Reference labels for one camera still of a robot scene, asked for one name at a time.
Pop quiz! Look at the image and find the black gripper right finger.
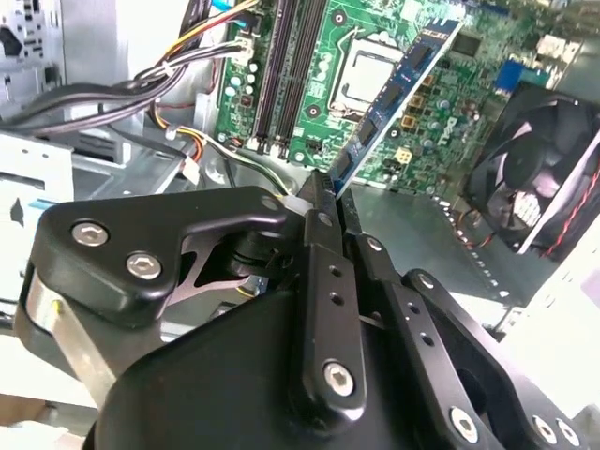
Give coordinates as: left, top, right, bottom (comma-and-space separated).
340, 190, 587, 450

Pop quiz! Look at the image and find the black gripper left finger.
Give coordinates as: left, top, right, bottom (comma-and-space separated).
16, 171, 367, 416

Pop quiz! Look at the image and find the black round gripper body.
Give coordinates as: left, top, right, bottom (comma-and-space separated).
86, 285, 451, 450

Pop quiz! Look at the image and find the blue RAM stick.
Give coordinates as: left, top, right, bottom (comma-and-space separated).
327, 17, 464, 194

